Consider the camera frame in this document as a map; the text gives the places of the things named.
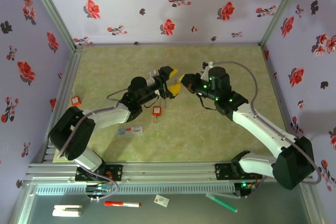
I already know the red key tag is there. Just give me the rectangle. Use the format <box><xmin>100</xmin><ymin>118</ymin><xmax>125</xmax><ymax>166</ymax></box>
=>
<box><xmin>70</xmin><ymin>92</ymin><xmax>81</xmax><ymax>106</ymax></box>
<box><xmin>152</xmin><ymin>105</ymin><xmax>162</xmax><ymax>125</ymax></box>

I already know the green controller circuit board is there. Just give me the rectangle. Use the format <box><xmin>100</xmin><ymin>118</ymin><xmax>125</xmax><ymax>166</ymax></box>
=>
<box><xmin>86</xmin><ymin>182</ymin><xmax>111</xmax><ymax>195</ymax></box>

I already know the black controller box green light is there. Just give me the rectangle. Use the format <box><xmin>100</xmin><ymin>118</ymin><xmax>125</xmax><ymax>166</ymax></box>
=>
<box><xmin>234</xmin><ymin>180</ymin><xmax>257</xmax><ymax>199</ymax></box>

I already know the small white printed card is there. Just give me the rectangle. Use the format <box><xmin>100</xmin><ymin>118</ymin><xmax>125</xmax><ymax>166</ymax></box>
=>
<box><xmin>154</xmin><ymin>194</ymin><xmax>170</xmax><ymax>207</ymax></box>

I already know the red white marker pen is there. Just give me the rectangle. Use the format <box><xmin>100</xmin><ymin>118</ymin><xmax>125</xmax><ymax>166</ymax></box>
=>
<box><xmin>104</xmin><ymin>200</ymin><xmax>142</xmax><ymax>208</ymax></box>

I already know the green marker pen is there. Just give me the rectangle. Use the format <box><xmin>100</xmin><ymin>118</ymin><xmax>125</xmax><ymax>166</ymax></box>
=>
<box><xmin>205</xmin><ymin>193</ymin><xmax>238</xmax><ymax>213</ymax></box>

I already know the white plastic block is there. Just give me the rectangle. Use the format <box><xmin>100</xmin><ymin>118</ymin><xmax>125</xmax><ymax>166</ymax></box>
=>
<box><xmin>52</xmin><ymin>204</ymin><xmax>83</xmax><ymax>218</ymax></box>

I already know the thin aluminium back rail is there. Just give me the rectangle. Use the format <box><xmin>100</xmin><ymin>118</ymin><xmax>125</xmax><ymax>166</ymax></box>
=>
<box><xmin>76</xmin><ymin>42</ymin><xmax>263</xmax><ymax>47</ymax></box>

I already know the aluminium side rail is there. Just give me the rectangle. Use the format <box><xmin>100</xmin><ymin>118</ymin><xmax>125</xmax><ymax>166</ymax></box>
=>
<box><xmin>261</xmin><ymin>44</ymin><xmax>309</xmax><ymax>162</ymax></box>
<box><xmin>40</xmin><ymin>47</ymin><xmax>83</xmax><ymax>164</ymax></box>

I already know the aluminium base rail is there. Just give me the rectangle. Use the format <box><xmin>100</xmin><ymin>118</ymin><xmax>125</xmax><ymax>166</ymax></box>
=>
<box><xmin>25</xmin><ymin>159</ymin><xmax>314</xmax><ymax>184</ymax></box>

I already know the aluminium corner post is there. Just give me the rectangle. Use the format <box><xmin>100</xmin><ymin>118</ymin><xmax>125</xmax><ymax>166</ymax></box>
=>
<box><xmin>24</xmin><ymin>0</ymin><xmax>83</xmax><ymax>51</ymax></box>
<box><xmin>258</xmin><ymin>0</ymin><xmax>309</xmax><ymax>50</ymax></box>

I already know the slotted grey cable duct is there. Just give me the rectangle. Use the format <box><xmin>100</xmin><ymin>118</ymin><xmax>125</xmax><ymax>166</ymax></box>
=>
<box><xmin>35</xmin><ymin>183</ymin><xmax>236</xmax><ymax>196</ymax></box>

